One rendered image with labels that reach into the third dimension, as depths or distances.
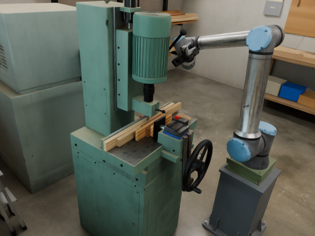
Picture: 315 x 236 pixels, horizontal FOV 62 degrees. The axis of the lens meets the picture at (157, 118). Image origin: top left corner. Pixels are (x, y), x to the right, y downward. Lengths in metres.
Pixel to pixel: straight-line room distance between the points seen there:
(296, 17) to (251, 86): 2.99
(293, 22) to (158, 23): 3.33
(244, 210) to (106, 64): 1.27
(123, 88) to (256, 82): 0.68
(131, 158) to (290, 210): 1.68
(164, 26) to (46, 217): 1.67
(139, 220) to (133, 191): 0.20
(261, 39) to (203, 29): 3.72
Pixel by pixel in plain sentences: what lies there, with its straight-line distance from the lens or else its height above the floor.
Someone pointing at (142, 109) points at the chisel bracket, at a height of 1.03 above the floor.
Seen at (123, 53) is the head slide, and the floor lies 1.31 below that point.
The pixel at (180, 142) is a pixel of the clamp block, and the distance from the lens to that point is 1.28.
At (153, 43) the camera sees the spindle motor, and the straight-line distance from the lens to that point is 1.22.
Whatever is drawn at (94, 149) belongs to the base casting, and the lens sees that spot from 1.53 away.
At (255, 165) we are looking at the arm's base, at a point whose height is 0.66.
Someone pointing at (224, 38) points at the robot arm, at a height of 1.35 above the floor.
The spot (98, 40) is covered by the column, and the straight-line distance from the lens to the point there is 1.39.
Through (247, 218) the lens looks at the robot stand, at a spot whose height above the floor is 0.29.
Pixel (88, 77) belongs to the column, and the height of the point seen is 1.14.
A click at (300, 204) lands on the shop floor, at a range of 2.68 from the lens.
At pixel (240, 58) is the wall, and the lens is 4.74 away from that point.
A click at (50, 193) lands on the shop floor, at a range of 2.46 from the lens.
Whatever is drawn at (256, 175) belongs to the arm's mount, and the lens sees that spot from 1.77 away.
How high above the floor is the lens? 1.66
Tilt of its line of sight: 28 degrees down
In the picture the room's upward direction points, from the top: 4 degrees clockwise
